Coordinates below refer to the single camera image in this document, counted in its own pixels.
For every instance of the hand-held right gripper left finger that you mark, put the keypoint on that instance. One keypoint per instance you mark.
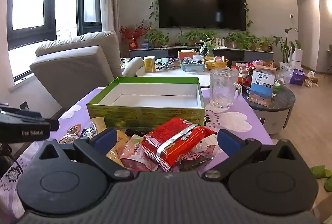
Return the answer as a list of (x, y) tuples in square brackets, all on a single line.
[(106, 137)]

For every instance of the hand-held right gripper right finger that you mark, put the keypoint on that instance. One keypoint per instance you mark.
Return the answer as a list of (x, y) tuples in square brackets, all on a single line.
[(228, 141)]

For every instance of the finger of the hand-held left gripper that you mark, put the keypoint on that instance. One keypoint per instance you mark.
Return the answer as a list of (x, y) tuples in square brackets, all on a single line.
[(55, 125)]

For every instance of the tan snack packet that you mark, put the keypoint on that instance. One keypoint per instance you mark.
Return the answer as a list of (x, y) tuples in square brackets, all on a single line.
[(99, 124)]

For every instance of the white red-print snack packet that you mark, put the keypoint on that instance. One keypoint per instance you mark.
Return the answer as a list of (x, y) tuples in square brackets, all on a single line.
[(211, 142)]

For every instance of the small dark blue snack packet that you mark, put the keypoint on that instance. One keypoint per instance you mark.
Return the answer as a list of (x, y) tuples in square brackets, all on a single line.
[(88, 132)]

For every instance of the small round-print snack packet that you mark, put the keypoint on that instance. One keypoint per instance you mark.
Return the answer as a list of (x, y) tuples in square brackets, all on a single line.
[(67, 140)]

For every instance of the small orange-edged snack packet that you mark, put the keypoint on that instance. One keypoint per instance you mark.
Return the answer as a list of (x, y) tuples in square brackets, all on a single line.
[(74, 130)]

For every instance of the pink snack packet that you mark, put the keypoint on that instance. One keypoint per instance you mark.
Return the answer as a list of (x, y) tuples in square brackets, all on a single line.
[(134, 156)]

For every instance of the green cardboard box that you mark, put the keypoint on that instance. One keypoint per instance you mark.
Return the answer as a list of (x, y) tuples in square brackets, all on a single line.
[(145, 112)]

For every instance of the red snack packet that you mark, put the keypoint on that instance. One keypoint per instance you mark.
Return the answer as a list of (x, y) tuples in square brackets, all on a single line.
[(179, 141)]

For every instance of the clear glass mug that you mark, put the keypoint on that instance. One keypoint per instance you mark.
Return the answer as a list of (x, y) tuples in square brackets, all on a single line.
[(223, 89)]

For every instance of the beige sofa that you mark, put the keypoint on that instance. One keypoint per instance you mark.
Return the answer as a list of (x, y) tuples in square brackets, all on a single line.
[(72, 65)]

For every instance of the dark round side table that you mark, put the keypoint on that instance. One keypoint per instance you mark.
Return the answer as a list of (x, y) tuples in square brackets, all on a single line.
[(281, 102)]

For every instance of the blue and white carton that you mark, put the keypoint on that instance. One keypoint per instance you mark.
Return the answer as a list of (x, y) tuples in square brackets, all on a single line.
[(262, 84)]

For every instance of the yellow woven basket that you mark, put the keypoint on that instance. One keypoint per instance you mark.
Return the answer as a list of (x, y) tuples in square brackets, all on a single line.
[(216, 65)]

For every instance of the grey storage tray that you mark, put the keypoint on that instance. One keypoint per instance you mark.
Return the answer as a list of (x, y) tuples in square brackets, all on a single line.
[(192, 68)]

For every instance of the pink gift box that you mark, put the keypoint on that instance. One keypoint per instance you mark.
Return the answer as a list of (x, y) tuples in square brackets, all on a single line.
[(258, 62)]

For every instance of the yellow can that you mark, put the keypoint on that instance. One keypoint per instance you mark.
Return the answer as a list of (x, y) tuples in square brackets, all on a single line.
[(149, 65)]

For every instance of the white round coffee table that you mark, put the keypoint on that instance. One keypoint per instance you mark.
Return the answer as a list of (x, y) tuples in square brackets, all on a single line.
[(168, 74)]

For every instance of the purple gift bag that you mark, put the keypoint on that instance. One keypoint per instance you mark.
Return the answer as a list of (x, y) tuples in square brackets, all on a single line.
[(297, 77)]

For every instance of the teal pouch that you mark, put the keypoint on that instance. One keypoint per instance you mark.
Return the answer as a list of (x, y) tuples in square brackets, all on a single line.
[(162, 60)]

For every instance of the orange tissue box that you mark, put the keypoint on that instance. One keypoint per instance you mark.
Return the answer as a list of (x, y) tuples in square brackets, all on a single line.
[(186, 55)]

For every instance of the spider plant in glass vase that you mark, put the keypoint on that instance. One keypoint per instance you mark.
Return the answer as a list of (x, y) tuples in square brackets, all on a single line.
[(210, 46)]

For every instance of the red berry branches in vase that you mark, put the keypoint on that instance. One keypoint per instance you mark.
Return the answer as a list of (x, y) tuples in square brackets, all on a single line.
[(133, 44)]

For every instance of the green slipper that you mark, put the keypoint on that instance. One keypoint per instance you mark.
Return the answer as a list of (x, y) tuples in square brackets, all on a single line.
[(327, 184), (320, 170)]

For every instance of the grey television cabinet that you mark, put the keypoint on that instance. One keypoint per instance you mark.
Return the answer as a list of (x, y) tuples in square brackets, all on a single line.
[(155, 53)]

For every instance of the small white picket fence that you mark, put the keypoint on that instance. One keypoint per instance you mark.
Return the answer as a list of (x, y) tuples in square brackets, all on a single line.
[(220, 42)]

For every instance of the leafy potted plant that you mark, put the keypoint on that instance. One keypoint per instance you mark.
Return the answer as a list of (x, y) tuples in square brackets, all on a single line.
[(157, 37), (238, 40), (193, 36)]

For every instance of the white air purifier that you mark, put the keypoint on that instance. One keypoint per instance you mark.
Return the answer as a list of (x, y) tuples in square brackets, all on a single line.
[(297, 56)]

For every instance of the tall broad-leaf plant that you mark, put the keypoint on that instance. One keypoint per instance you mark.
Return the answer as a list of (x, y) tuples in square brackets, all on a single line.
[(286, 45)]

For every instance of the black wall television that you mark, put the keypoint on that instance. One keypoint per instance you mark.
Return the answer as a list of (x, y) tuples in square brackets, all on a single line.
[(202, 3)]

